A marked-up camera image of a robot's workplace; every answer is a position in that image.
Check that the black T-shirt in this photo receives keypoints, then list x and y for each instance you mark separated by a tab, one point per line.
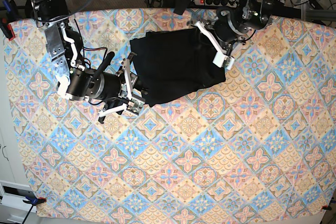
172	64

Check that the white cabinet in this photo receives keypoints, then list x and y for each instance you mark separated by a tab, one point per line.
12	170

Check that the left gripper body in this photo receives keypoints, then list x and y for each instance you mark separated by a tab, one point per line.
229	27

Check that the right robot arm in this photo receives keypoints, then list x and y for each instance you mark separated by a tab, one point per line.
77	80

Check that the blue clamp bottom left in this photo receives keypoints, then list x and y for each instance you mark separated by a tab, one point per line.
33	202

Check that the blue clamp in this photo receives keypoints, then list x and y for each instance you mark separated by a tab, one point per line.
33	202
6	27

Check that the orange clamp bottom right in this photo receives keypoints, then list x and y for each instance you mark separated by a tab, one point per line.
326	207

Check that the blue clamp top left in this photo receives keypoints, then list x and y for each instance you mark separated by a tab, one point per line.
6	27

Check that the patterned tablecloth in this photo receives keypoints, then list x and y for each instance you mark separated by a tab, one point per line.
259	147

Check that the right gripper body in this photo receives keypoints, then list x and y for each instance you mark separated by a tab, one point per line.
107	86

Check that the white power strip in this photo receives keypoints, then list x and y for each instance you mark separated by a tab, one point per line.
216	3

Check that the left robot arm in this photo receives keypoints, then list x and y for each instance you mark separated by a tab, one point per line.
256	15

